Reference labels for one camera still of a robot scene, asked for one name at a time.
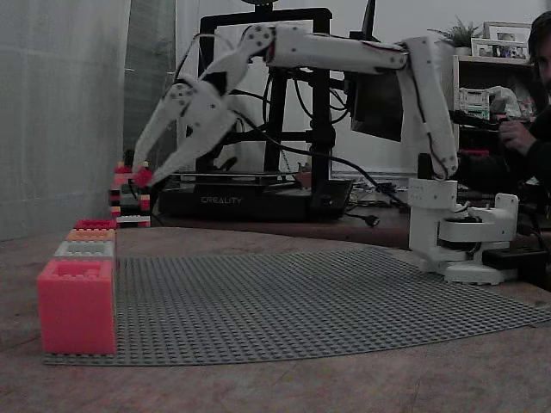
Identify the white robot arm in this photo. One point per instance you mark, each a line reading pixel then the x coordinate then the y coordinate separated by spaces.
pixel 430 112

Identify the small pink printed part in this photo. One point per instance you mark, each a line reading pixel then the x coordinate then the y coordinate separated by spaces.
pixel 304 179

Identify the grey curtain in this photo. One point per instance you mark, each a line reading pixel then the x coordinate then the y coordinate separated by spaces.
pixel 148 64

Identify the black Creality 3D printer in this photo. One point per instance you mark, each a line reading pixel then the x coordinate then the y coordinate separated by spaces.
pixel 258 198

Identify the potted green plant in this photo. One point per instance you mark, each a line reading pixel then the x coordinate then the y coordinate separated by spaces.
pixel 460 34

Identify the small white picture frame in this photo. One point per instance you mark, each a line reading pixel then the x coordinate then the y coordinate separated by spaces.
pixel 501 49

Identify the black leader arm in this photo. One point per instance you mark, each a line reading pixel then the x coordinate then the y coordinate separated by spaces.
pixel 473 118

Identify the white hollow brick block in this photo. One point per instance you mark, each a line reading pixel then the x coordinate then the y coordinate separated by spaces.
pixel 84 248

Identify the black power strip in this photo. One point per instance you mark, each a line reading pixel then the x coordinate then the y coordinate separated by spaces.
pixel 512 257

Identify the orange hollow brick block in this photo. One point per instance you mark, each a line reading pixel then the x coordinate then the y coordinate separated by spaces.
pixel 90 234

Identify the person's hand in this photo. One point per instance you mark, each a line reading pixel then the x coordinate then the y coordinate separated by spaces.
pixel 518 135

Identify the pink hollow brick block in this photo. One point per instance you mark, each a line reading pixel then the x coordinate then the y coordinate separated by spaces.
pixel 77 307

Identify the flat red lego brick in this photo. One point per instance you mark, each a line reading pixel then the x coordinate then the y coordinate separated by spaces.
pixel 95 223

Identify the red lego brick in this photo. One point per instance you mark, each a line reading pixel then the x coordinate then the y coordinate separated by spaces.
pixel 142 176
pixel 95 223

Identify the person's head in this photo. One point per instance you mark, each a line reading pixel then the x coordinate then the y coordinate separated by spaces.
pixel 541 56

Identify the white sheer curtain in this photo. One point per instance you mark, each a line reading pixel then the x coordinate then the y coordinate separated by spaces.
pixel 60 116

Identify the wooden shelf unit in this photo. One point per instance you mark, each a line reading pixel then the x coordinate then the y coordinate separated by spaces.
pixel 486 73

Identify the red black white brick tower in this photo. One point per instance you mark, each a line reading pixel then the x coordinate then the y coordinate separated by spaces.
pixel 129 206

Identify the black computer monitor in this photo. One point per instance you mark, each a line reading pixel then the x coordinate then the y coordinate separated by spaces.
pixel 379 107

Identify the grey Lego baseplate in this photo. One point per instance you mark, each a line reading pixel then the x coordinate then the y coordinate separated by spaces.
pixel 301 310

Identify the large white picture frame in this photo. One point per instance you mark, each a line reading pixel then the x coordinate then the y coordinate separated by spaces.
pixel 512 32

